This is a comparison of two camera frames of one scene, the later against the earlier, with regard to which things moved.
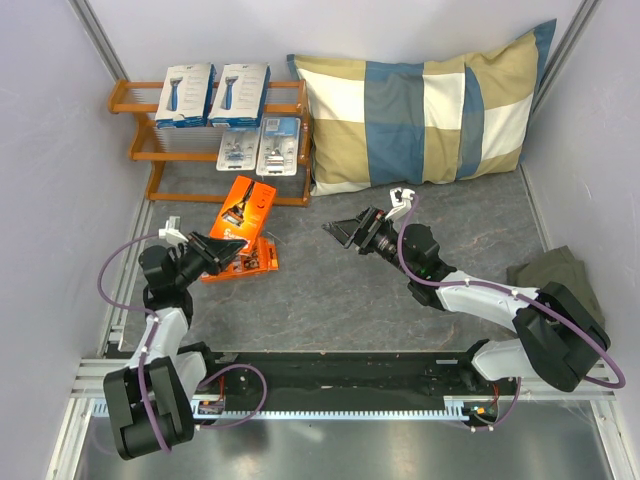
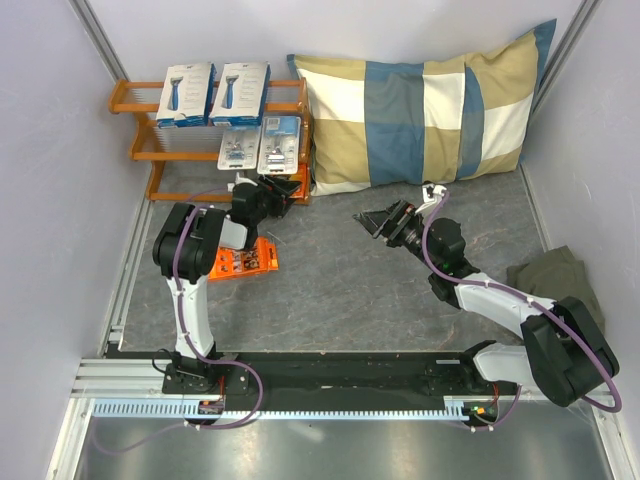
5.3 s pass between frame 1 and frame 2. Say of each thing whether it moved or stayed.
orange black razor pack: moved
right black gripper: moved
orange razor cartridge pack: stayed
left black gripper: moved
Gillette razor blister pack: stayed
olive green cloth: stayed
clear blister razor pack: stayed
